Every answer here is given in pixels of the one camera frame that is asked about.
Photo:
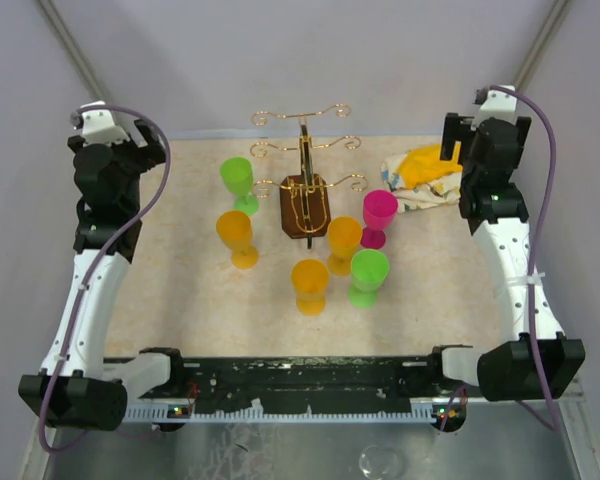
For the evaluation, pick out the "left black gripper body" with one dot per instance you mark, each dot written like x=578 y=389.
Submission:
x=133 y=159

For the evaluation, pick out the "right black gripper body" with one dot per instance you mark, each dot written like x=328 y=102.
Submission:
x=521 y=125

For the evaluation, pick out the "green wine glass back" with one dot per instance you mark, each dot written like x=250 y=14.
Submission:
x=237 y=176

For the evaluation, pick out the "green wine glass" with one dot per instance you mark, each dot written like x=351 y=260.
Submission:
x=369 y=270
x=237 y=176

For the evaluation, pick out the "pink wine glass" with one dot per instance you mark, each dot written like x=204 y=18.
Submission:
x=379 y=209

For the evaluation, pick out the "orange wine glass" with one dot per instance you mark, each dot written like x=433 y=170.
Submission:
x=344 y=235
x=310 y=278
x=235 y=231

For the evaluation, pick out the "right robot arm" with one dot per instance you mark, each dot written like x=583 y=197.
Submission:
x=535 y=358

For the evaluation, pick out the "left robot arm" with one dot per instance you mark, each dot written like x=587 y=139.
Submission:
x=74 y=387

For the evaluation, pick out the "green wine glass front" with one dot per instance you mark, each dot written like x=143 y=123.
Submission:
x=369 y=270

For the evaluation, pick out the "orange wine glass front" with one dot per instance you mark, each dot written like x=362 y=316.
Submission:
x=310 y=278

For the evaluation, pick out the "yellow patterned cloth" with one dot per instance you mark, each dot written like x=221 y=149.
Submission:
x=420 y=180

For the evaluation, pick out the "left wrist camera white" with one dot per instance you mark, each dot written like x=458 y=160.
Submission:
x=99 y=126

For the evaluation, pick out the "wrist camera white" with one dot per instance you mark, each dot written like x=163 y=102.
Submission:
x=494 y=104
x=99 y=126

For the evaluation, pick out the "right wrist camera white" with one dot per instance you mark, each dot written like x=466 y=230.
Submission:
x=494 y=104

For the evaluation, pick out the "gold wire glass rack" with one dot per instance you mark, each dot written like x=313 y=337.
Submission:
x=304 y=200

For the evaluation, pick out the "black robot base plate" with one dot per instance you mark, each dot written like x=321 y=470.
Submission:
x=322 y=385

